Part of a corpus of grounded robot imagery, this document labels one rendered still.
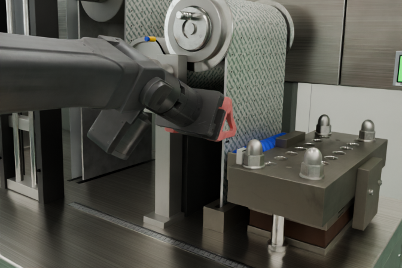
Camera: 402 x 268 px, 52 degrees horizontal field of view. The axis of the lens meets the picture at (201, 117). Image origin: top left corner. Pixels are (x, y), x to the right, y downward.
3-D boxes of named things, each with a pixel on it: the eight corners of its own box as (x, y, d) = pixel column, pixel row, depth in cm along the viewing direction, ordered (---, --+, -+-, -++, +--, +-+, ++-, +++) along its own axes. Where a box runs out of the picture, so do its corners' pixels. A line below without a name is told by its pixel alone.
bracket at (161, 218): (141, 223, 76) (141, 54, 71) (164, 212, 81) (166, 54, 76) (162, 230, 73) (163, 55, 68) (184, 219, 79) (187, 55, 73)
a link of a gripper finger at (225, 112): (240, 155, 65) (209, 137, 58) (204, 146, 69) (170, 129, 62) (252, 114, 66) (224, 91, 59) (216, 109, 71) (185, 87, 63)
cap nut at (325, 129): (312, 133, 94) (313, 113, 94) (317, 131, 97) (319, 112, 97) (328, 136, 92) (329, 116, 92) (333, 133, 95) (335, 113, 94)
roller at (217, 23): (167, 61, 76) (166, -3, 74) (239, 59, 97) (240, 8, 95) (220, 63, 69) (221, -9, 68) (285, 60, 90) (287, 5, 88)
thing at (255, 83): (221, 160, 74) (225, 55, 71) (279, 138, 93) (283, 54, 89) (224, 161, 73) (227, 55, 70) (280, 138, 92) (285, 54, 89)
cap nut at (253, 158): (238, 166, 68) (239, 139, 67) (249, 161, 71) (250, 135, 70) (258, 170, 66) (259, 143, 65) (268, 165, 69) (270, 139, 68)
